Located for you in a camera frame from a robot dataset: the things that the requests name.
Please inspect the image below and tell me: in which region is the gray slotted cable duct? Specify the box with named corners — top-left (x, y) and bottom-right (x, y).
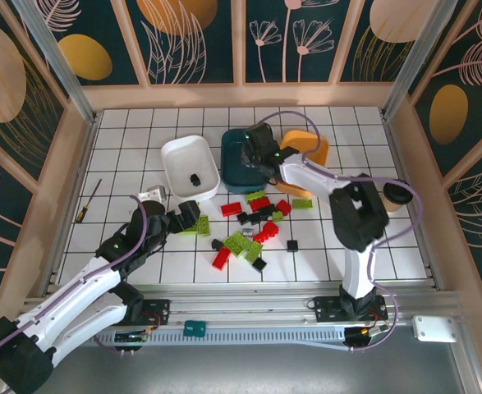
top-left (96, 327), bottom-right (348, 350)

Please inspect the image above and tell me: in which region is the white plastic container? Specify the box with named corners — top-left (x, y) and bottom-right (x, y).
top-left (160, 135), bottom-right (221, 202)

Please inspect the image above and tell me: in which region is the yellow black handled screwdriver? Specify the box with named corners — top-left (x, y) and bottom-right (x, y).
top-left (75, 178), bottom-right (103, 225)

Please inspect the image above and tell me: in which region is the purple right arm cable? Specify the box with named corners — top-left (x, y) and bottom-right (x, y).
top-left (260, 109), bottom-right (426, 352)

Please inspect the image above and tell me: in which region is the teal plastic container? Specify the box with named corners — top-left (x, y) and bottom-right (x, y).
top-left (219, 128), bottom-right (282, 195)

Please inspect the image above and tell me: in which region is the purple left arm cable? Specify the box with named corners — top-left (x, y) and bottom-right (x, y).
top-left (0, 195), bottom-right (149, 369)

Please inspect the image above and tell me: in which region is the orange plastic container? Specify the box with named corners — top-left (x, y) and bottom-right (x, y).
top-left (279, 130), bottom-right (331, 198)

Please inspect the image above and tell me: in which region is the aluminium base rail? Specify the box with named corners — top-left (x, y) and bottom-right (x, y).
top-left (22, 282), bottom-right (463, 332)

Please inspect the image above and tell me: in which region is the paper cup with black lid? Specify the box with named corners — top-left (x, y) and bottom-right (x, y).
top-left (382, 180), bottom-right (414, 214)

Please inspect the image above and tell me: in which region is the aluminium frame post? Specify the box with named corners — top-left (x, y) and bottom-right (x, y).
top-left (12, 0), bottom-right (99, 124)
top-left (381, 0), bottom-right (445, 120)

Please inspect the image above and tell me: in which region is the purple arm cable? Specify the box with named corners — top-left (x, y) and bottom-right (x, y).
top-left (260, 109), bottom-right (426, 352)
top-left (0, 195), bottom-right (149, 369)

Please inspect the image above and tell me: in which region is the aluminium side rail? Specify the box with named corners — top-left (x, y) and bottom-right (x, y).
top-left (45, 117), bottom-right (101, 295)
top-left (382, 114), bottom-right (445, 291)

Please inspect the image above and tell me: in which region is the white plastic box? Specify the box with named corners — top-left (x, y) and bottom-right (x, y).
top-left (411, 314), bottom-right (459, 344)

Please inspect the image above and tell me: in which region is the small teal card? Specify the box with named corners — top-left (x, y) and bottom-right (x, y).
top-left (183, 320), bottom-right (207, 338)

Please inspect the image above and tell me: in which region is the white gray plastic part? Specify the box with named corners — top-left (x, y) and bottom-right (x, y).
top-left (137, 184), bottom-right (170, 203)

